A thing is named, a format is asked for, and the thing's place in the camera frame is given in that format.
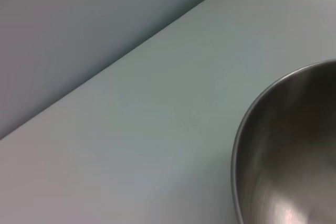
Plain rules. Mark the stainless steel mixing bowl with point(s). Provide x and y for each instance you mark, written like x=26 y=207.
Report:
x=288 y=142

